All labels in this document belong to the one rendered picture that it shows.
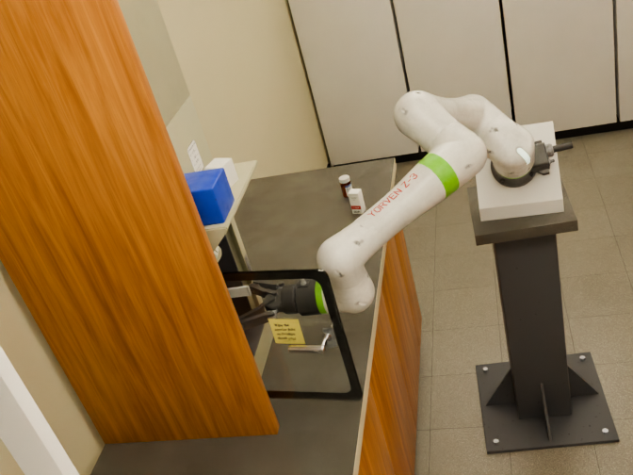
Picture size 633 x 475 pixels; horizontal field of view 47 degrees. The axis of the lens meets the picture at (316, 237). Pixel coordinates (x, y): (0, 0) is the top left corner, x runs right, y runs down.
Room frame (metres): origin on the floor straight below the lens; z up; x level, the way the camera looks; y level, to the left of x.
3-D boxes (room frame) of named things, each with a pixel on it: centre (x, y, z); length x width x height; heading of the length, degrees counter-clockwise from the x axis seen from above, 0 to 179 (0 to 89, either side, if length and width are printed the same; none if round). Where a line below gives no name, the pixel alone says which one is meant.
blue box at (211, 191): (1.51, 0.22, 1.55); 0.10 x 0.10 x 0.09; 73
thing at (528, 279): (2.08, -0.68, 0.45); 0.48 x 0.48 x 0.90; 76
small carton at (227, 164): (1.64, 0.18, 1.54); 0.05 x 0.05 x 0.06; 56
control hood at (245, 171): (1.59, 0.19, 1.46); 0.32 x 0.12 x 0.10; 163
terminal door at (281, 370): (1.40, 0.14, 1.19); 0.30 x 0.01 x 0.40; 65
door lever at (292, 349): (1.34, 0.08, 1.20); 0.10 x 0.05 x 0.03; 65
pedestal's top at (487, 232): (2.08, -0.68, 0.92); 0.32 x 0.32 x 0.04; 76
